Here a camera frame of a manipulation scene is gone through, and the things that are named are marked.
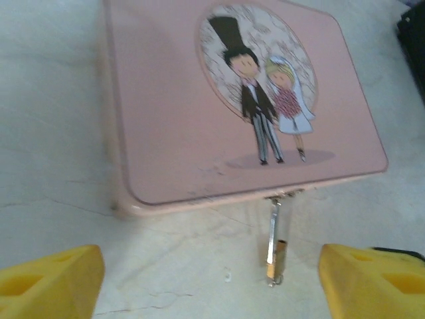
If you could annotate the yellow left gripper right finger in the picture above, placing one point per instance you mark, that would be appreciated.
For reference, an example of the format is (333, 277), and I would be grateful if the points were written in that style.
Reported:
(365, 289)

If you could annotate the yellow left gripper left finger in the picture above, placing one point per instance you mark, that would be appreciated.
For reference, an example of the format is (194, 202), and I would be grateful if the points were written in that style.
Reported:
(50, 289)

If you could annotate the small brass padlock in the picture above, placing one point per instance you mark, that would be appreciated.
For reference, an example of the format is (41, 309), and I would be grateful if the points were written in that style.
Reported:
(274, 262)

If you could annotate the pink wedding couple tin box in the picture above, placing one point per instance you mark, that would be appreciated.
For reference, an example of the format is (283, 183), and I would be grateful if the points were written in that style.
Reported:
(166, 116)

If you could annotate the black briefcase with metal latches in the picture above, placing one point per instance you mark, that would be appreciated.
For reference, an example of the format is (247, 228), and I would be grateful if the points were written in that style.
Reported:
(415, 40)

